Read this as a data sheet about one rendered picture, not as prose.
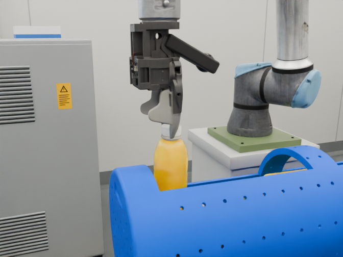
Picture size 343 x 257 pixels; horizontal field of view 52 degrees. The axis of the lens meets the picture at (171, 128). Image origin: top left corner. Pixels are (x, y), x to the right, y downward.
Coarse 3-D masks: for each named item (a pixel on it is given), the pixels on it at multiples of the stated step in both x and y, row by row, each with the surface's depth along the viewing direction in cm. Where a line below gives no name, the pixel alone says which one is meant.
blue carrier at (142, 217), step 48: (144, 192) 64; (192, 192) 66; (240, 192) 68; (288, 192) 70; (336, 192) 73; (144, 240) 59; (192, 240) 62; (240, 240) 65; (288, 240) 68; (336, 240) 72
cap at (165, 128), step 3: (162, 126) 68; (165, 126) 68; (168, 126) 68; (180, 126) 68; (162, 129) 68; (165, 129) 68; (168, 129) 67; (180, 129) 69; (162, 132) 69; (165, 132) 68; (168, 132) 68; (177, 132) 68; (180, 132) 69; (165, 135) 68; (168, 135) 68; (177, 135) 68
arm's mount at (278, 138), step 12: (216, 132) 118; (228, 132) 118; (276, 132) 118; (228, 144) 110; (240, 144) 105; (252, 144) 106; (264, 144) 107; (276, 144) 108; (288, 144) 110; (300, 144) 112
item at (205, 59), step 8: (168, 40) 62; (176, 40) 63; (168, 48) 63; (176, 48) 63; (184, 48) 63; (192, 48) 64; (184, 56) 64; (192, 56) 64; (200, 56) 65; (208, 56) 65; (200, 64) 65; (208, 64) 66; (216, 64) 66
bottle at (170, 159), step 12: (168, 144) 68; (180, 144) 68; (156, 156) 69; (168, 156) 67; (180, 156) 68; (156, 168) 69; (168, 168) 68; (180, 168) 68; (156, 180) 70; (168, 180) 69; (180, 180) 69
